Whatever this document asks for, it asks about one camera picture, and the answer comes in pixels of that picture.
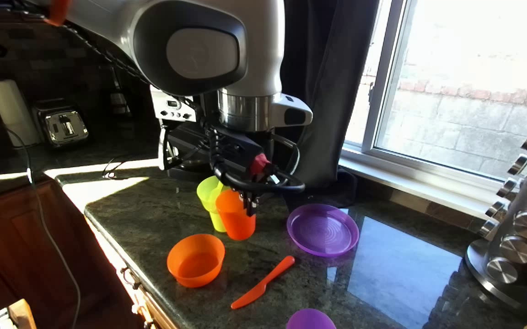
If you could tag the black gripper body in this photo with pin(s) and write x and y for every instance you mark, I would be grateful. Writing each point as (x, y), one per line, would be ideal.
(232, 158)

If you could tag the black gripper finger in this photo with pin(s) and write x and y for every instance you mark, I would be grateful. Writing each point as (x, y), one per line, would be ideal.
(248, 202)

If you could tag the orange plastic cup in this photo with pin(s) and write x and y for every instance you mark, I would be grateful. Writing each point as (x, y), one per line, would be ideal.
(236, 222)

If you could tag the orange plastic spoon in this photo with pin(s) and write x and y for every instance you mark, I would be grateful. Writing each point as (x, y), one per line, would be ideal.
(259, 287)

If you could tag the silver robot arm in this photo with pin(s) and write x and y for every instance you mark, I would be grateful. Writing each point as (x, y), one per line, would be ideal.
(226, 48)

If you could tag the orange plastic bowl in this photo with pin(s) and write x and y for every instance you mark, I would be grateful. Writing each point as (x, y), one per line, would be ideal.
(195, 260)

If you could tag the purple plastic cup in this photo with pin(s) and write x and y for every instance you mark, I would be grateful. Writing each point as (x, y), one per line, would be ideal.
(309, 319)

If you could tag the purple plastic plate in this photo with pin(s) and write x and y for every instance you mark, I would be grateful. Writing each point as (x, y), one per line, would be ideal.
(322, 231)

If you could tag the dark curtain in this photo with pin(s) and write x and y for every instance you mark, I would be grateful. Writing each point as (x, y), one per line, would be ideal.
(325, 48)

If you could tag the silver toaster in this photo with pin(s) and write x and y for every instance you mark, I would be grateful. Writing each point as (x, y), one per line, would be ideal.
(62, 125)

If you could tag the metal spice rack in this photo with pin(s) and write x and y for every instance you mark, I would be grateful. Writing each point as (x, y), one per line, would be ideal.
(497, 260)

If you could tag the window frame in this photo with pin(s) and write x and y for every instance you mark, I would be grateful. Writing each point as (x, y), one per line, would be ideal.
(441, 106)

